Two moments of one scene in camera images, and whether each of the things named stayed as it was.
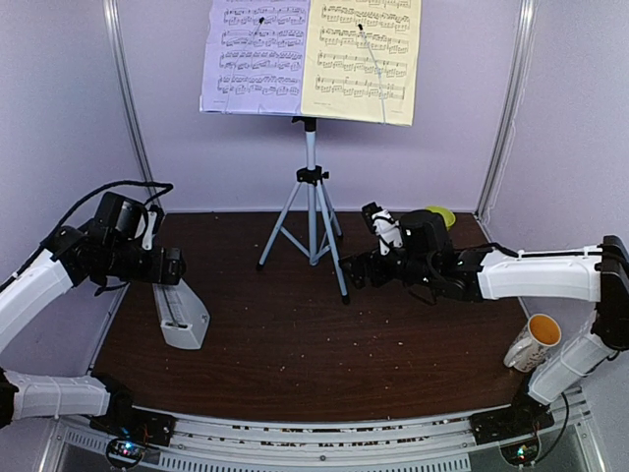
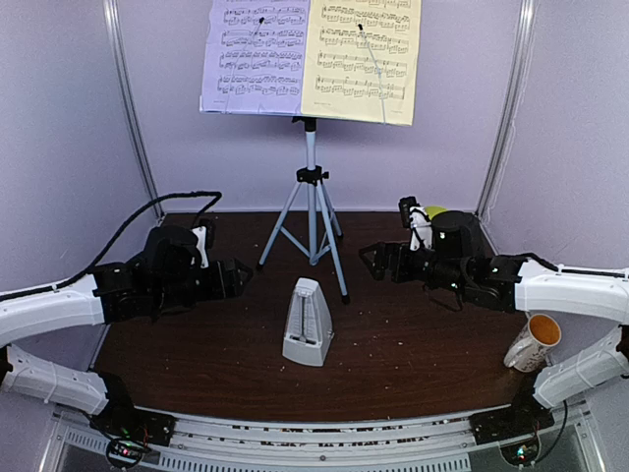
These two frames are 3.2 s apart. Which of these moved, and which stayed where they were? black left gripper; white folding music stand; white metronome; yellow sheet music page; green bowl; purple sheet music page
Moved: white metronome; black left gripper
Stayed: green bowl; yellow sheet music page; white folding music stand; purple sheet music page
